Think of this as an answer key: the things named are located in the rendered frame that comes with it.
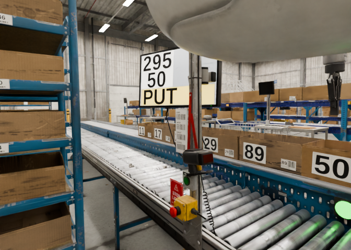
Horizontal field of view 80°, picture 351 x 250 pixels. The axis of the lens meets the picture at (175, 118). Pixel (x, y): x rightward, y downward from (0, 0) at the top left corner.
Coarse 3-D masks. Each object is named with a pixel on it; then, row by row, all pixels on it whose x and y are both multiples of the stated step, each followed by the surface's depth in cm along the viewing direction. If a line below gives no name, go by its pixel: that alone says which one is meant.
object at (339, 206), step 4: (336, 204) 90; (340, 204) 88; (344, 204) 87; (348, 204) 86; (336, 208) 89; (340, 208) 88; (344, 208) 87; (348, 208) 86; (340, 212) 88; (344, 212) 87; (348, 212) 86; (344, 216) 87; (348, 216) 86
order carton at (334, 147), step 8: (304, 144) 108; (312, 144) 114; (320, 144) 120; (328, 144) 122; (336, 144) 119; (344, 144) 116; (304, 152) 106; (312, 152) 103; (320, 152) 100; (328, 152) 98; (336, 152) 95; (344, 152) 93; (304, 160) 107; (304, 168) 107; (304, 176) 107; (312, 176) 104; (320, 176) 101; (336, 184) 96; (344, 184) 93
